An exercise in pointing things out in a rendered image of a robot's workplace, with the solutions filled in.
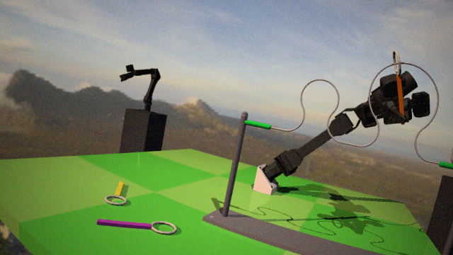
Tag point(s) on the purple bar with beige loop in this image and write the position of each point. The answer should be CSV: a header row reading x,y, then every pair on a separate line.
x,y
136,225

